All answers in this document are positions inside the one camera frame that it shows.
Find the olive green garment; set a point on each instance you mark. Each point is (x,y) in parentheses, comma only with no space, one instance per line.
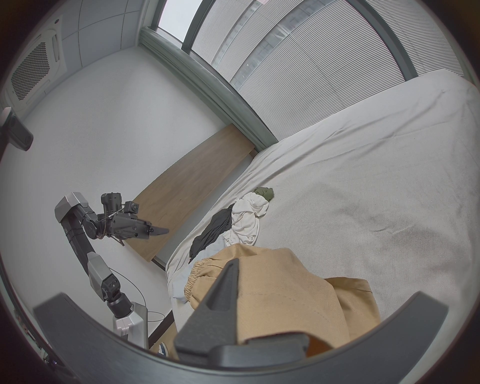
(267,193)

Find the pale grey garment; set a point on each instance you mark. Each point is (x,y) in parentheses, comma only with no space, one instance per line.
(178,288)

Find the white garment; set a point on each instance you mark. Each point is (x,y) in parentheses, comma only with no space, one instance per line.
(245,221)

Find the white ceiling air conditioner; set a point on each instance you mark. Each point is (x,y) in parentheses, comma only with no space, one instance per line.
(35,67)

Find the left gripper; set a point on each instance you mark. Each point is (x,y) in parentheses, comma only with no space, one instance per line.
(131,227)

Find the black garment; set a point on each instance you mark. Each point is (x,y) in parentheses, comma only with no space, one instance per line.
(210,234)

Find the blue-green curtain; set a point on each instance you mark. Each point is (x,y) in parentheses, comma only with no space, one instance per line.
(210,86)

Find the bed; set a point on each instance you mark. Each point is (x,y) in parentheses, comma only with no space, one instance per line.
(356,180)

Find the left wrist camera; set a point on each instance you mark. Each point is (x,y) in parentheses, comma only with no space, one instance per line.
(131,207)

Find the window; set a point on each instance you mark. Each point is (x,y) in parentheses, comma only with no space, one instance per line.
(318,63)

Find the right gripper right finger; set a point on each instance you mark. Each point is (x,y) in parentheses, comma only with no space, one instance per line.
(262,356)

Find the tan shorts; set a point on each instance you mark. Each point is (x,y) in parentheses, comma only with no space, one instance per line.
(292,285)

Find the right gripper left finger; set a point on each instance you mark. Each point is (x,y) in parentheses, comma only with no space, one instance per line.
(217,318)

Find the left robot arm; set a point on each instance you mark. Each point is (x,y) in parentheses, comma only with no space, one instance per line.
(77,240)

